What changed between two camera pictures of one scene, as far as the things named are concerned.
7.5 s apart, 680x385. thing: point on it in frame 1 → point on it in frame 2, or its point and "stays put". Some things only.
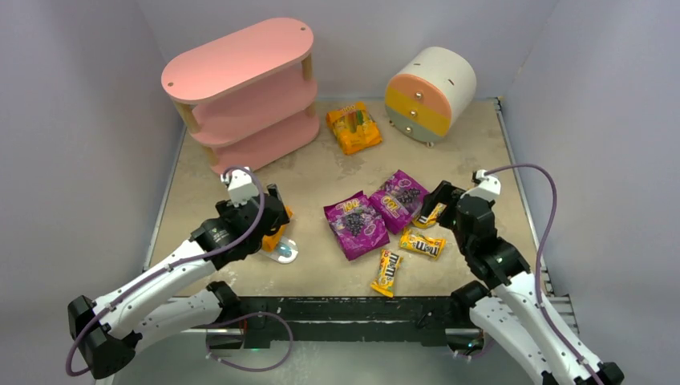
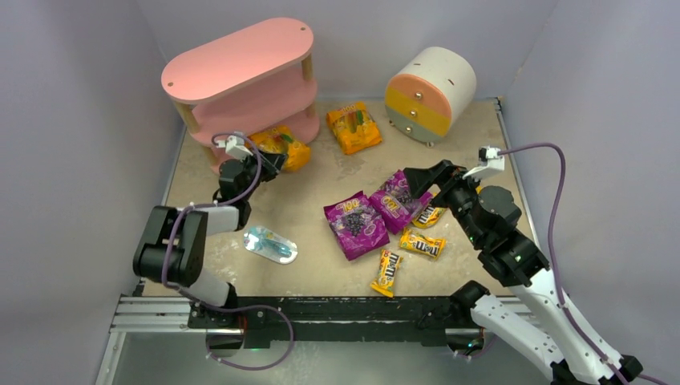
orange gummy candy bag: x=354 y=128 stays put
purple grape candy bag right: x=398 y=201 stays put
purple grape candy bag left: x=358 y=225 stays put
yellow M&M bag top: x=432 y=220 stays put
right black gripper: x=443 y=199 → x=443 y=179
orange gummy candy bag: x=271 y=241 → x=278 y=139
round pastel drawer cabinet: x=430 y=91 stays put
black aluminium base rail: x=336 y=321 stays put
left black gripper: x=275 y=211 → x=266 y=163
